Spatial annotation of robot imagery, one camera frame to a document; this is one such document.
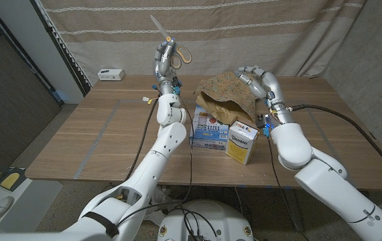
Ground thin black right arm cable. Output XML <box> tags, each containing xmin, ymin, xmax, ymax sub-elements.
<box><xmin>266</xmin><ymin>135</ymin><xmax>301</xmax><ymax>234</ymax></box>

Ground crumpled white paper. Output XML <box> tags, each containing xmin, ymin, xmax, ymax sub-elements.
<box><xmin>152</xmin><ymin>186</ymin><xmax>182</xmax><ymax>222</ymax></box>

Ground blue white cardboard box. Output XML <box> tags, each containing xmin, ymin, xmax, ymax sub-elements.
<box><xmin>188</xmin><ymin>104</ymin><xmax>229</xmax><ymax>151</ymax></box>

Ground grey metal table leg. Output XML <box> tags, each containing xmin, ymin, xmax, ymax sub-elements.
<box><xmin>283</xmin><ymin>187</ymin><xmax>305</xmax><ymax>232</ymax></box>

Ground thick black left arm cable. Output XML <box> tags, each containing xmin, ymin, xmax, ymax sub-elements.
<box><xmin>123</xmin><ymin>95</ymin><xmax>161</xmax><ymax>181</ymax></box>

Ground black slanted frame post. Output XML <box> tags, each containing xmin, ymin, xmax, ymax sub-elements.
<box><xmin>29</xmin><ymin>0</ymin><xmax>93</xmax><ymax>98</ymax></box>

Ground white robot torso base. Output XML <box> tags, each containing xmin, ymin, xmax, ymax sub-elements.
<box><xmin>157</xmin><ymin>199</ymin><xmax>255</xmax><ymax>241</ymax></box>

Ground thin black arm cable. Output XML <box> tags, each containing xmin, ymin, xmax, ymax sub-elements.
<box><xmin>115</xmin><ymin>93</ymin><xmax>194</xmax><ymax>227</ymax></box>
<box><xmin>266</xmin><ymin>135</ymin><xmax>301</xmax><ymax>234</ymax></box>

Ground white power strip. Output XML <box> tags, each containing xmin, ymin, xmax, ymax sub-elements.
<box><xmin>97</xmin><ymin>68</ymin><xmax>125</xmax><ymax>82</ymax></box>

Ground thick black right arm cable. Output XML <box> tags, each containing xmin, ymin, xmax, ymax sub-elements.
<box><xmin>288</xmin><ymin>103</ymin><xmax>382</xmax><ymax>185</ymax></box>

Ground grey yellow handled scissors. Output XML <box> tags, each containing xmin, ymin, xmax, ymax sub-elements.
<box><xmin>149</xmin><ymin>14</ymin><xmax>193</xmax><ymax>70</ymax></box>

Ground white yellow carton box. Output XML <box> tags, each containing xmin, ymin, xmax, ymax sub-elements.
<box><xmin>225</xmin><ymin>120</ymin><xmax>260</xmax><ymax>166</ymax></box>

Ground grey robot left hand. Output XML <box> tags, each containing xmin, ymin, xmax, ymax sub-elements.
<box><xmin>153</xmin><ymin>37</ymin><xmax>182</xmax><ymax>93</ymax></box>

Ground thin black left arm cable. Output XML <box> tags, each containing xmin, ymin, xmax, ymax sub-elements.
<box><xmin>115</xmin><ymin>93</ymin><xmax>194</xmax><ymax>227</ymax></box>

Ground black torso connector cable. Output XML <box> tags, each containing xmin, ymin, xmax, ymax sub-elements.
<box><xmin>180</xmin><ymin>206</ymin><xmax>212</xmax><ymax>241</ymax></box>

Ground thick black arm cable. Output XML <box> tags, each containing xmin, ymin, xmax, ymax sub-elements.
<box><xmin>288</xmin><ymin>103</ymin><xmax>382</xmax><ymax>185</ymax></box>
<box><xmin>123</xmin><ymin>95</ymin><xmax>161</xmax><ymax>181</ymax></box>

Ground grey tape outline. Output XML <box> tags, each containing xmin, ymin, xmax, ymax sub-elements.
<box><xmin>73</xmin><ymin>98</ymin><xmax>359</xmax><ymax>190</ymax></box>

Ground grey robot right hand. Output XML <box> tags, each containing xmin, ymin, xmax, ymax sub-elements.
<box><xmin>233</xmin><ymin>65</ymin><xmax>294</xmax><ymax>125</ymax></box>

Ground beige striped curtain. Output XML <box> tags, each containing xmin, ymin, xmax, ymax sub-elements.
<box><xmin>38</xmin><ymin>0</ymin><xmax>368</xmax><ymax>86</ymax></box>

